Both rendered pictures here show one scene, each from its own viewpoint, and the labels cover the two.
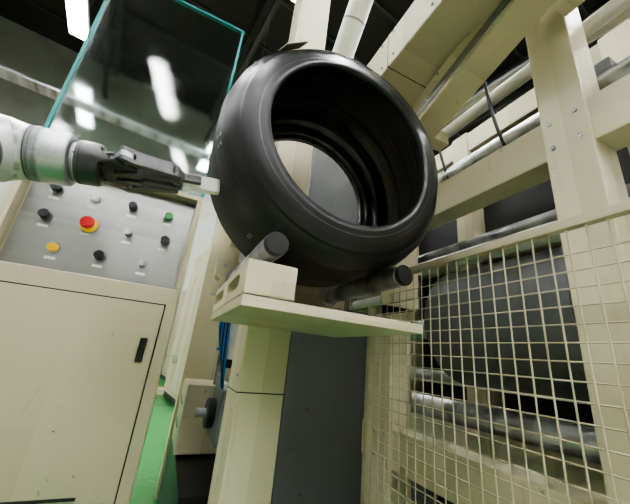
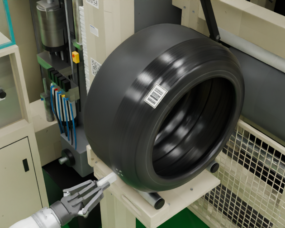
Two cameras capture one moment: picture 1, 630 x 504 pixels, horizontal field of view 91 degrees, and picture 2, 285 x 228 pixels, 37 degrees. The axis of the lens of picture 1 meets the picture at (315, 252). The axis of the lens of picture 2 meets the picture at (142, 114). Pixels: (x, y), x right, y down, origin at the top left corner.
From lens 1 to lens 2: 1.48 m
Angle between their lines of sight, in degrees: 59
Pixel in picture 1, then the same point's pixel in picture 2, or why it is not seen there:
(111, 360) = (12, 178)
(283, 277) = (163, 212)
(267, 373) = not seen: hidden behind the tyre
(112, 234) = not seen: outside the picture
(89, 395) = (10, 196)
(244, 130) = (140, 177)
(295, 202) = (166, 186)
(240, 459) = (120, 207)
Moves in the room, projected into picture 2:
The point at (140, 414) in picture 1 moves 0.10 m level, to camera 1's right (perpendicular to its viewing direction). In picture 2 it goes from (40, 187) to (60, 183)
